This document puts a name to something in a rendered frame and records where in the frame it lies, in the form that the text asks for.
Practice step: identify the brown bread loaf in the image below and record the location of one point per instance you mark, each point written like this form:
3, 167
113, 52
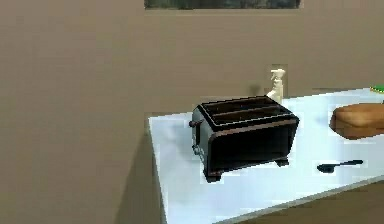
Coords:
360, 120

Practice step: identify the cream spray bottle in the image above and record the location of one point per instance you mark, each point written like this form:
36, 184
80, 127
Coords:
276, 90

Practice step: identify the black toaster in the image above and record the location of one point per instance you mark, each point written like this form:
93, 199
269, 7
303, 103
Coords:
246, 140

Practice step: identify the white table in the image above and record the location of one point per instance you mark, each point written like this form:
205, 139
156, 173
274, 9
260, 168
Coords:
253, 193

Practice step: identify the window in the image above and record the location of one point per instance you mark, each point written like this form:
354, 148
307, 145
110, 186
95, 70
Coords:
221, 3

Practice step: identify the black spoon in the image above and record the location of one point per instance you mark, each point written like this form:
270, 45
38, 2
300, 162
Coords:
328, 167

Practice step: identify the green sponge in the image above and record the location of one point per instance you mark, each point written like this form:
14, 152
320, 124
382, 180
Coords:
378, 89

